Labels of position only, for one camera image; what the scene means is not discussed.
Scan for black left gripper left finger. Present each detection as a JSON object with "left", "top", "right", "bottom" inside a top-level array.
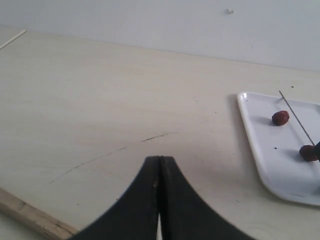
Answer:
[{"left": 72, "top": 156, "right": 160, "bottom": 240}]

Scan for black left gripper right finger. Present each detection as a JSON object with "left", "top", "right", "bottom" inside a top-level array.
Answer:
[{"left": 158, "top": 156, "right": 253, "bottom": 240}]

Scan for thin metal skewer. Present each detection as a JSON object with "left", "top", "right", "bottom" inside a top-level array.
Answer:
[{"left": 278, "top": 90, "right": 315, "bottom": 146}]

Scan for white rectangular plastic tray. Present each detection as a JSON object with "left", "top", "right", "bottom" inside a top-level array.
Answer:
[{"left": 237, "top": 92, "right": 320, "bottom": 206}]

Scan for white stick on table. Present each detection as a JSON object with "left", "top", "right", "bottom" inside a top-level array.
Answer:
[{"left": 0, "top": 29, "right": 27, "bottom": 50}]

